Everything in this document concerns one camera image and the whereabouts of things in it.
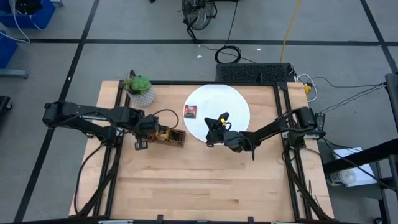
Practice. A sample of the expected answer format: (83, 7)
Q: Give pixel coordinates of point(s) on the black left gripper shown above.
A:
(147, 126)

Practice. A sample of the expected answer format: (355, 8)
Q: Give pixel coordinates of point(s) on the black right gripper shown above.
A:
(219, 135)

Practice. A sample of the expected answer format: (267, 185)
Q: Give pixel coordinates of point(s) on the brown wooden tea box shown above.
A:
(177, 138)

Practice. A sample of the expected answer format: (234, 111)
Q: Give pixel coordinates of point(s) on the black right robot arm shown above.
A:
(273, 127)

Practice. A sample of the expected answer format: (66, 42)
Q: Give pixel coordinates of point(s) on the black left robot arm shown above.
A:
(81, 116)

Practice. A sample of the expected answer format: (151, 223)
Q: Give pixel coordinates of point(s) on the red strawberry tea packet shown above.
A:
(190, 111)

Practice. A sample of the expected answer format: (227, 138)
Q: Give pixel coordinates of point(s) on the white round plate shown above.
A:
(217, 99)

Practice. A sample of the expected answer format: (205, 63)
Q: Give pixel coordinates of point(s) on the succulent in white patterned pot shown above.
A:
(141, 96)

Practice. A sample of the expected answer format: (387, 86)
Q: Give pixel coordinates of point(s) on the black perforated computer case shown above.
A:
(252, 73)

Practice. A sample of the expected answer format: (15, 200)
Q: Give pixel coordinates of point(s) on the yellow power strip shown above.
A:
(308, 90)

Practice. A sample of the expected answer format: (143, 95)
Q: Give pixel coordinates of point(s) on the black power adapter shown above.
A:
(321, 119)

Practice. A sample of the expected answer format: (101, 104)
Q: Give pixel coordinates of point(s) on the black floor fan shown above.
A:
(199, 12)

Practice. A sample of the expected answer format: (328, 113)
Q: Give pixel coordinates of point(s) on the white cardboard box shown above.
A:
(351, 177)

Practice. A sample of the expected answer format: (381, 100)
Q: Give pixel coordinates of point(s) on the blue plastic bin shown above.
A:
(7, 49)
(43, 18)

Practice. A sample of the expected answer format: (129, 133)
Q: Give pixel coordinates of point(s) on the black metal stand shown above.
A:
(391, 93)

